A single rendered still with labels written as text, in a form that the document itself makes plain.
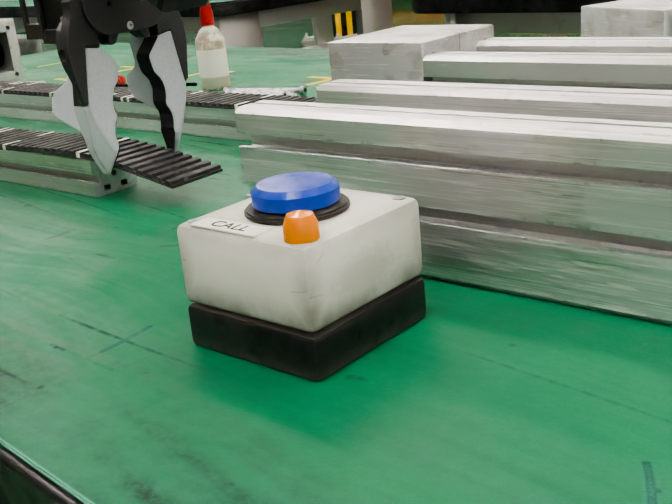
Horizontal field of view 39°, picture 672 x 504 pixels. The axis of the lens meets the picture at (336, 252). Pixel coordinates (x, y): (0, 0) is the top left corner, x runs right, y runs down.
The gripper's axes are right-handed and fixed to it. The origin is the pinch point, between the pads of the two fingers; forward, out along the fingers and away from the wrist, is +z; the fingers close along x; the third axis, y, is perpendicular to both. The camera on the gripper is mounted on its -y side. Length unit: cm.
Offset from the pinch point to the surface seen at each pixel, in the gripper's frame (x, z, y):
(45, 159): 2.5, 1.0, 9.8
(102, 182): 1.7, 2.6, 3.8
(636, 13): -32.5, -4.7, -24.1
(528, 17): -164, 13, 61
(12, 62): -35, 1, 77
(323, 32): -452, 58, 386
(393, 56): -13.7, -4.5, -13.5
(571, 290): 5.3, 2.9, -37.5
